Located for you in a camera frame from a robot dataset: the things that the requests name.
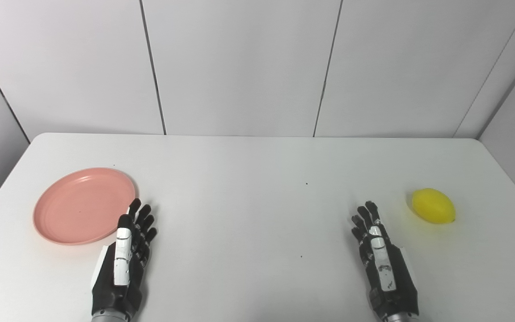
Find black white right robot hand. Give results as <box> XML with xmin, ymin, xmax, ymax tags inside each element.
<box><xmin>351</xmin><ymin>201</ymin><xmax>420</xmax><ymax>322</ymax></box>

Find pink round plate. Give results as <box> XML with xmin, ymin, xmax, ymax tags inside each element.
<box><xmin>33</xmin><ymin>168</ymin><xmax>137</xmax><ymax>246</ymax></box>

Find yellow lemon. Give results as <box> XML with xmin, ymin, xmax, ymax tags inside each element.
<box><xmin>411</xmin><ymin>188</ymin><xmax>456</xmax><ymax>225</ymax></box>

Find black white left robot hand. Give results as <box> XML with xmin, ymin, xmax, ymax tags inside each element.
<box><xmin>91</xmin><ymin>198</ymin><xmax>158</xmax><ymax>320</ymax></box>

